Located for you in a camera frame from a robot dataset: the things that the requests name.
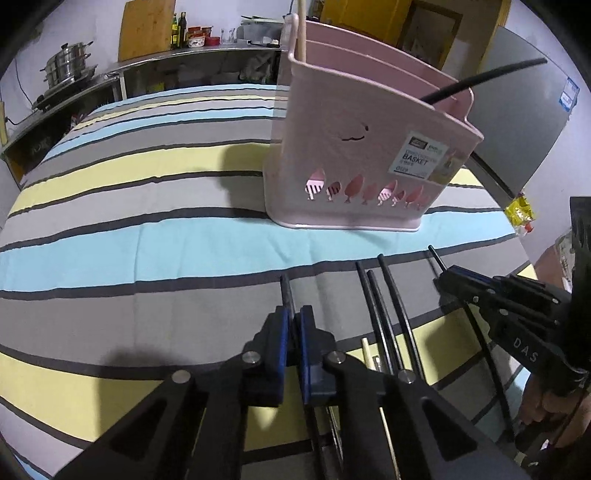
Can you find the dark oil bottle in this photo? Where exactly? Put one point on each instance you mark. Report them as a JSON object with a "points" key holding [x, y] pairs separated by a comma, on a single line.
{"points": [[183, 30]]}

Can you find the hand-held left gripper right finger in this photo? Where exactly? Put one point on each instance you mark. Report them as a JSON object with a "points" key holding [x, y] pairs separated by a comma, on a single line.
{"points": [[308, 355]]}

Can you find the small red container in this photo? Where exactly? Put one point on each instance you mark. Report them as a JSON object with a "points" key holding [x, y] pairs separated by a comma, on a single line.
{"points": [[212, 40]]}

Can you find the steel kitchen counter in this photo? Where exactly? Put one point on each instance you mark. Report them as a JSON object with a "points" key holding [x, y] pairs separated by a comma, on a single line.
{"points": [[138, 69]]}

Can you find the wooden chopstick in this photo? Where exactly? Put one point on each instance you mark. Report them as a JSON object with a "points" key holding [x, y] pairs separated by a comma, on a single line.
{"points": [[302, 32], [367, 353]]}

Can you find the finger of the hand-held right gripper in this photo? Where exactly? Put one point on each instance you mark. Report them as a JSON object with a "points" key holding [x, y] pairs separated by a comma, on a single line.
{"points": [[517, 288], [508, 327]]}

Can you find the framed picture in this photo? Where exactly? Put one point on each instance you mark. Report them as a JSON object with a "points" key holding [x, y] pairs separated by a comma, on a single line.
{"points": [[429, 32]]}

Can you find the person's right hand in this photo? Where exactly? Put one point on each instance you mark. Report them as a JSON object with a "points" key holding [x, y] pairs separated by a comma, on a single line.
{"points": [[545, 401]]}

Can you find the wall power strip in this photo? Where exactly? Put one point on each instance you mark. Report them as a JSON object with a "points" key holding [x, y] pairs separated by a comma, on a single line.
{"points": [[2, 122]]}

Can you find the wooden cutting board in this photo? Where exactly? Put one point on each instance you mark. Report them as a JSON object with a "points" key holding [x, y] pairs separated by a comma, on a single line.
{"points": [[147, 30]]}

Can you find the yellow door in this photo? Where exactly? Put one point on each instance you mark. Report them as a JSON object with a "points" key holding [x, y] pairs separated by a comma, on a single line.
{"points": [[364, 18]]}

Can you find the steel steamer pot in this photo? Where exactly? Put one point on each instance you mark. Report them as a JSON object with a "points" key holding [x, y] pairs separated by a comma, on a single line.
{"points": [[69, 64]]}

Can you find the pink plastic utensil basket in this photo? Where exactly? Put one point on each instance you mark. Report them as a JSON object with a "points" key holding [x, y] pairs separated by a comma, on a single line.
{"points": [[351, 161]]}

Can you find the gas stove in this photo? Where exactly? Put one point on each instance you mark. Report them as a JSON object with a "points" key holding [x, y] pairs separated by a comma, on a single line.
{"points": [[60, 96]]}

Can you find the yellow snack packet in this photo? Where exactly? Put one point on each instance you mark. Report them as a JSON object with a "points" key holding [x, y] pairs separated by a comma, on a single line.
{"points": [[521, 212]]}

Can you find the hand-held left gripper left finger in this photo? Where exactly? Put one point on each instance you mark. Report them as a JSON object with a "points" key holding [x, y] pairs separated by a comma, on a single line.
{"points": [[276, 350]]}

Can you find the white kitchen appliance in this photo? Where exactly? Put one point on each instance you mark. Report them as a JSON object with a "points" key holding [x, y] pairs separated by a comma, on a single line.
{"points": [[261, 32]]}

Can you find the striped bedsheet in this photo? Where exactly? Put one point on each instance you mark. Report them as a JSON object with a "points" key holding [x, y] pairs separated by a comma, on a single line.
{"points": [[138, 240]]}

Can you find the yellow oil bottle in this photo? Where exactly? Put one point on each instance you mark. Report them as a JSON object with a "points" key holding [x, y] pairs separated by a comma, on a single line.
{"points": [[175, 32]]}

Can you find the grey refrigerator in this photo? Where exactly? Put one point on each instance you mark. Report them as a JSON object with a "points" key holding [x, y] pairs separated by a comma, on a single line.
{"points": [[521, 115]]}

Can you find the red cardboard box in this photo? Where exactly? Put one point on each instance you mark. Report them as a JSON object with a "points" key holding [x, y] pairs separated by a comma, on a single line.
{"points": [[551, 267]]}

